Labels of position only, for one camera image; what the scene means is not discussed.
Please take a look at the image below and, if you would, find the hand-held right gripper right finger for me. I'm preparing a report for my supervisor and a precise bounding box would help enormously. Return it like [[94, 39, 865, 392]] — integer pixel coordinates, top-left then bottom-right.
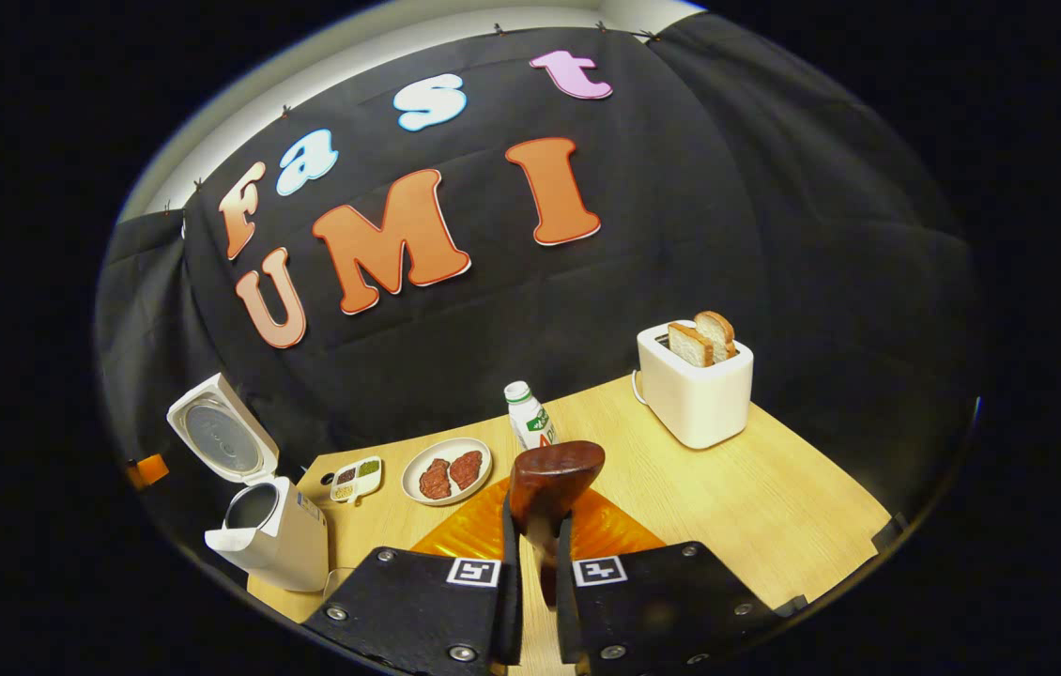
[[551, 486, 808, 676]]

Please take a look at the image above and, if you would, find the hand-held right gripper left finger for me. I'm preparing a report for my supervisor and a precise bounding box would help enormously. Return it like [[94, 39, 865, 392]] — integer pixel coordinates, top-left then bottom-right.
[[303, 477, 524, 676]]

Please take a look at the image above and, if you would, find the white rice cooker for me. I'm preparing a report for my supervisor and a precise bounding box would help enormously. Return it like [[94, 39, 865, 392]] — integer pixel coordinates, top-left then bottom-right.
[[166, 373, 330, 593]]

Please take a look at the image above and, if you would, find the dark wooden spoon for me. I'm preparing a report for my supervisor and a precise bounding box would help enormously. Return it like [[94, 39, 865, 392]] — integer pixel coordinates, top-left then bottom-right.
[[509, 440, 607, 607]]

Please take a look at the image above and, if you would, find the clear glass tray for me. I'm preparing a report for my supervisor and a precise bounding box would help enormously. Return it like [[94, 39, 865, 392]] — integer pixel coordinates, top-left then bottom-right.
[[322, 566, 372, 602]]

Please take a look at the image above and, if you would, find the round white plate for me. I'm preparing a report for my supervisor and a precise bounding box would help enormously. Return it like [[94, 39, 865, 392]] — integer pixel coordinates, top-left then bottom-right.
[[401, 437, 494, 508]]

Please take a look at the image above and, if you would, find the white divided dish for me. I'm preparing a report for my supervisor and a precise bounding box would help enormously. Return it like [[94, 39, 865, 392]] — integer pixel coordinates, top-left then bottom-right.
[[331, 455, 384, 505]]

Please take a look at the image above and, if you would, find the white toaster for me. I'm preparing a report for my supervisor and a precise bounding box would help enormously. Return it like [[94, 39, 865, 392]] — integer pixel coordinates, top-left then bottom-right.
[[632, 319, 755, 450]]

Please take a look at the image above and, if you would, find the white milk bottle green cap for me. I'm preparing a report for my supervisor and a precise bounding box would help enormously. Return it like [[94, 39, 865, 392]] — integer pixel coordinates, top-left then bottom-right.
[[503, 380, 558, 452]]

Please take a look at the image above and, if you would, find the bread slice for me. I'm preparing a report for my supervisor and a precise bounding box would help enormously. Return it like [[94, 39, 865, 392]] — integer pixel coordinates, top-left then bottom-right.
[[667, 322, 715, 368], [694, 311, 737, 362]]

